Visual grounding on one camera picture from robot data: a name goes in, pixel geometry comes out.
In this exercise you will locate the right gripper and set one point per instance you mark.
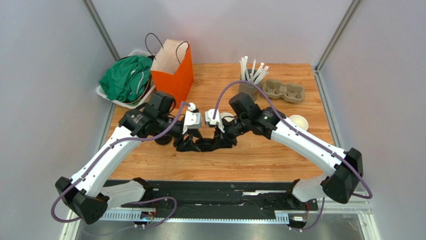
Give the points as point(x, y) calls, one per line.
point(221, 136)

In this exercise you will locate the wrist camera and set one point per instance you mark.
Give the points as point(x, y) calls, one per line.
point(212, 118)
point(192, 118)

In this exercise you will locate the single black cup lid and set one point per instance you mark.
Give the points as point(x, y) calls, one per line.
point(205, 144)

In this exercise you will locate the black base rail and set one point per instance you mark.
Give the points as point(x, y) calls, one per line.
point(215, 201)

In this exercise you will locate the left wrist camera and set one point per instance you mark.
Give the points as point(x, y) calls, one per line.
point(192, 118)

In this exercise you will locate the wrapped white straws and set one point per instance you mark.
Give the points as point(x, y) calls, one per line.
point(252, 74)

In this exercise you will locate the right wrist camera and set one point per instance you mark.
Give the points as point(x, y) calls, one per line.
point(212, 118)

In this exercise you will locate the orange paper bag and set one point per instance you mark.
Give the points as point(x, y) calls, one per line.
point(172, 69)

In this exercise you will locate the grey straw holder cup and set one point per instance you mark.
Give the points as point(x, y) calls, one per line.
point(249, 89)

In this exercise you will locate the stack of paper cups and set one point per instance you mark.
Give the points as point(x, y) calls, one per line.
point(300, 121)

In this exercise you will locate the single white paper cup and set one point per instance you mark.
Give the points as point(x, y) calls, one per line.
point(226, 116)

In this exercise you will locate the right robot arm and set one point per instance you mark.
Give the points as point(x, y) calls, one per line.
point(342, 170)

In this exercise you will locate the white plastic basket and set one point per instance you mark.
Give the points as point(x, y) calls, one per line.
point(144, 96)

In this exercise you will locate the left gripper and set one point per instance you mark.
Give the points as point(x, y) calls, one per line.
point(187, 145)

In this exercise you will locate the green jacket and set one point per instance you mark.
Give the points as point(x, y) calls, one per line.
point(126, 80)

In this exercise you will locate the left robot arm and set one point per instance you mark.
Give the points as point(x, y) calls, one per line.
point(84, 192)

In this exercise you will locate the black coffee cup lids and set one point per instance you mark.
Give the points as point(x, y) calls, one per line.
point(164, 140)

